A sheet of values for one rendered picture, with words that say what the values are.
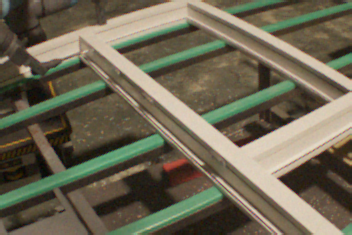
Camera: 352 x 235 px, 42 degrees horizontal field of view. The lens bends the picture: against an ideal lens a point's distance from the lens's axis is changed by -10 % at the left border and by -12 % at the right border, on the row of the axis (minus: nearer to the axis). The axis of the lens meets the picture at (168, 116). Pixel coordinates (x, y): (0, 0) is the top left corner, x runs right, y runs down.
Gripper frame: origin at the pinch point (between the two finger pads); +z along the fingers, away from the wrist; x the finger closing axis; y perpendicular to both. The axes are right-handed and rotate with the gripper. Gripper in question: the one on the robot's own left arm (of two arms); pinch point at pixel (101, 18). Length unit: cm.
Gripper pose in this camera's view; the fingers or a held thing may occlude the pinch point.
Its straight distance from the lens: 170.2
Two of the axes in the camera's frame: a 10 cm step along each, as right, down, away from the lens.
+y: 8.6, -3.4, 3.7
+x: -5.0, -4.3, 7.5
